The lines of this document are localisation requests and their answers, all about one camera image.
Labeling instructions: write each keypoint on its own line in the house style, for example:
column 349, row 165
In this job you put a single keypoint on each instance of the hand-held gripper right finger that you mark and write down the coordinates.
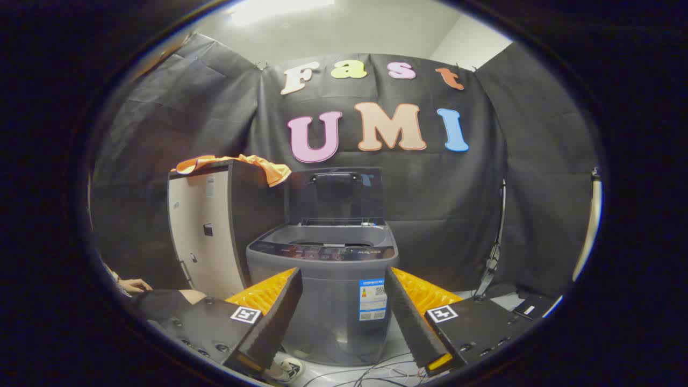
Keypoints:
column 411, row 322

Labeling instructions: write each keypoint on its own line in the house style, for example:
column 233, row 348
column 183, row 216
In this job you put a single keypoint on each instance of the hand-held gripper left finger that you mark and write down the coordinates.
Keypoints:
column 269, row 328

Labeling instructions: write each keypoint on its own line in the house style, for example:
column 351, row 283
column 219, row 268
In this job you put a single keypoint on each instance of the grey washing machine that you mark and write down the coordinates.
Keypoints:
column 333, row 301

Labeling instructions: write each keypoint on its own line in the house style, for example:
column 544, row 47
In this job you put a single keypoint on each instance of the dark washing machine lid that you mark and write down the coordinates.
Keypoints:
column 336, row 199

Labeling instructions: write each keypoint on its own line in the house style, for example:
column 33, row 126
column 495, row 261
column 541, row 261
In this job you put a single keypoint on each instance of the orange garment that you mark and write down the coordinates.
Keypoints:
column 269, row 169

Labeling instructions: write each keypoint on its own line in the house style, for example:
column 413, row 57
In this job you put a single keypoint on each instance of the black and white sneaker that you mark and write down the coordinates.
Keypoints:
column 290, row 369

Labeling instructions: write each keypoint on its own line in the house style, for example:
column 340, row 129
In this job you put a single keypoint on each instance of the black light stand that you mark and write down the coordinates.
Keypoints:
column 493, row 258

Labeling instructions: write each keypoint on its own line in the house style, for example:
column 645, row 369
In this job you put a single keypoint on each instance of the person's leg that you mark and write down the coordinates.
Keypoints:
column 161, row 303

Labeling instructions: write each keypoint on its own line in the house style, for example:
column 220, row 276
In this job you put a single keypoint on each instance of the dark cabinet with beige door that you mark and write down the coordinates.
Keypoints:
column 207, row 236

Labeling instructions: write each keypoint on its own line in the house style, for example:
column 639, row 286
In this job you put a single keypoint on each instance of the black box with white label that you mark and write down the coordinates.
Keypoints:
column 532, row 307

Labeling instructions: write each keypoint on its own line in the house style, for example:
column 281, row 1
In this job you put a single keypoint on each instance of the black backdrop cloth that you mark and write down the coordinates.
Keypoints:
column 446, row 204

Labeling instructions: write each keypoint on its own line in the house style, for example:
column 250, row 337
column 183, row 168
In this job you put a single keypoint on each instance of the white pole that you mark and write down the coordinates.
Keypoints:
column 590, row 226

